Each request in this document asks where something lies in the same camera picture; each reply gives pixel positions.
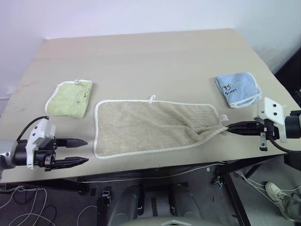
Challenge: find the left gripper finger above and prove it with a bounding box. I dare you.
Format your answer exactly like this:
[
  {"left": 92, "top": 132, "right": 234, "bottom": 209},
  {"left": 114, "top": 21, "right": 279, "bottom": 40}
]
[
  {"left": 55, "top": 157, "right": 90, "bottom": 169},
  {"left": 55, "top": 138, "right": 89, "bottom": 149}
]

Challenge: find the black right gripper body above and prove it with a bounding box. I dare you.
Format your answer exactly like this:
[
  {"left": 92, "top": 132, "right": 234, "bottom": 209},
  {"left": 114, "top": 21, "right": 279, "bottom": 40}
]
[{"left": 255, "top": 118, "right": 282, "bottom": 152}]

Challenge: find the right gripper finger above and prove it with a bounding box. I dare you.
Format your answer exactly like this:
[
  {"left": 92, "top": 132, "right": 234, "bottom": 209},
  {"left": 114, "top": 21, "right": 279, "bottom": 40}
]
[
  {"left": 226, "top": 127, "right": 259, "bottom": 137},
  {"left": 228, "top": 121, "right": 259, "bottom": 129}
]

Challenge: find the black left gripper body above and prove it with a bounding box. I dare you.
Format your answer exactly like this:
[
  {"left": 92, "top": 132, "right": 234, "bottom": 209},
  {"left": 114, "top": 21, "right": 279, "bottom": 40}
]
[{"left": 34, "top": 137, "right": 58, "bottom": 172}]

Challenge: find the beige towel white trim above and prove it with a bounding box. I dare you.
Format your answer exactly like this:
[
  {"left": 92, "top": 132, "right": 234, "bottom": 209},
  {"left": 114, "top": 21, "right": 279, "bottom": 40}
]
[{"left": 93, "top": 94, "right": 229, "bottom": 161}]

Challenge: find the folded light blue towel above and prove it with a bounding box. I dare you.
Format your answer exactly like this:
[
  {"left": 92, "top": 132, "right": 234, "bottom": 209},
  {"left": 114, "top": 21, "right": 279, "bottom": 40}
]
[{"left": 214, "top": 71, "right": 263, "bottom": 109}]

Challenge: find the folded light green towel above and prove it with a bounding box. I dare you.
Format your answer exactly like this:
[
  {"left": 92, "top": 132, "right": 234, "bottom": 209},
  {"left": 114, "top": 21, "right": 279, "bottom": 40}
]
[{"left": 44, "top": 79, "right": 93, "bottom": 119}]

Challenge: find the black table caster wheel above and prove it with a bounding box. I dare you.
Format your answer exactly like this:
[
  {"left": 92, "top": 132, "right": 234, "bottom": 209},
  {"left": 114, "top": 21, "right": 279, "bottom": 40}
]
[{"left": 212, "top": 173, "right": 224, "bottom": 188}]

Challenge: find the white sneaker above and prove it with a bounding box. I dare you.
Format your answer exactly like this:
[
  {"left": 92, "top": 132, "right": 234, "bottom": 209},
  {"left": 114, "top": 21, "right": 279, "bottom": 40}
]
[{"left": 265, "top": 181, "right": 290, "bottom": 208}]

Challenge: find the dark grey robot leg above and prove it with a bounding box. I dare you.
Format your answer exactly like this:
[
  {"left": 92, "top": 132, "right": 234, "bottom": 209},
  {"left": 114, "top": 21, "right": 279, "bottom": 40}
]
[
  {"left": 168, "top": 183, "right": 205, "bottom": 220},
  {"left": 106, "top": 184, "right": 144, "bottom": 223}
]

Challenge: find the person's camouflage trouser leg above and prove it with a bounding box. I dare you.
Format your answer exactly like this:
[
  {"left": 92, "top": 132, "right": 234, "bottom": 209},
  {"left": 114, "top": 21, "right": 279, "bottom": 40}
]
[{"left": 279, "top": 187, "right": 301, "bottom": 222}]

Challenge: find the grey robot torso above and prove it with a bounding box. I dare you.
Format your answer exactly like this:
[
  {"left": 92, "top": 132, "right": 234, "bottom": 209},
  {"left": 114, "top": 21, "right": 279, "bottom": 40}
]
[{"left": 121, "top": 217, "right": 214, "bottom": 226}]

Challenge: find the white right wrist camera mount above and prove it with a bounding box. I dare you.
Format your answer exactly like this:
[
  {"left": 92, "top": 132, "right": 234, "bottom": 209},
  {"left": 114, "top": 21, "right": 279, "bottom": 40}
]
[{"left": 252, "top": 97, "right": 287, "bottom": 143}]

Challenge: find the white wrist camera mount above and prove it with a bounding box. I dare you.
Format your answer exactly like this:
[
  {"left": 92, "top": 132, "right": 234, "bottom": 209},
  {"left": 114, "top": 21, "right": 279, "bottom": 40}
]
[
  {"left": 252, "top": 97, "right": 287, "bottom": 143},
  {"left": 25, "top": 118, "right": 56, "bottom": 170}
]

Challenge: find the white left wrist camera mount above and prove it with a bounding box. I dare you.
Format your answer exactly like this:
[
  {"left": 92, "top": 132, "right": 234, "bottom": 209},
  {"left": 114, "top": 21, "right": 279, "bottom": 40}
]
[{"left": 25, "top": 118, "right": 56, "bottom": 170}]

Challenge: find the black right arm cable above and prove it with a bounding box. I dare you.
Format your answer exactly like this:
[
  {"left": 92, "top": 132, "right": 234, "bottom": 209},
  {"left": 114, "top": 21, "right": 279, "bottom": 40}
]
[{"left": 268, "top": 135, "right": 301, "bottom": 154}]

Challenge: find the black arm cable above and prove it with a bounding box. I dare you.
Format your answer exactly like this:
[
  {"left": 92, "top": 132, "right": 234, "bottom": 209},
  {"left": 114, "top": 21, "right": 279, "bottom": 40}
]
[
  {"left": 268, "top": 135, "right": 301, "bottom": 154},
  {"left": 17, "top": 115, "right": 50, "bottom": 142}
]

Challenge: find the black metal table frame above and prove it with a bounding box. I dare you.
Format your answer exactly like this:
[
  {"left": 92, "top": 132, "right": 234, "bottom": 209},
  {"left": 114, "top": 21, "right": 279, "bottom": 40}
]
[{"left": 0, "top": 154, "right": 287, "bottom": 226}]

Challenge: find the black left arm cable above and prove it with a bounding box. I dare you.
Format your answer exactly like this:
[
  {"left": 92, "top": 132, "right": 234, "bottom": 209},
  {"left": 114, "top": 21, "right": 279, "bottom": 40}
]
[{"left": 17, "top": 115, "right": 50, "bottom": 142}]

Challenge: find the black metal floor bracket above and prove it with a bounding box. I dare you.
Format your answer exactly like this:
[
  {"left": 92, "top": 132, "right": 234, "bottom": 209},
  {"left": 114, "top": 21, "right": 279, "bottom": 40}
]
[{"left": 96, "top": 187, "right": 112, "bottom": 226}]

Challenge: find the white floor cable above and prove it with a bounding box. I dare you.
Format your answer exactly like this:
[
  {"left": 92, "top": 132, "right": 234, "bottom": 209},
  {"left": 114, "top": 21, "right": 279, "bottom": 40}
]
[
  {"left": 234, "top": 169, "right": 301, "bottom": 196},
  {"left": 0, "top": 184, "right": 57, "bottom": 226}
]

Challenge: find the long white cable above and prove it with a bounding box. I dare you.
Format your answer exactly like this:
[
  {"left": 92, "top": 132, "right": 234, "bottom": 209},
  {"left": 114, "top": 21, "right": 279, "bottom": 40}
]
[{"left": 77, "top": 161, "right": 225, "bottom": 185}]

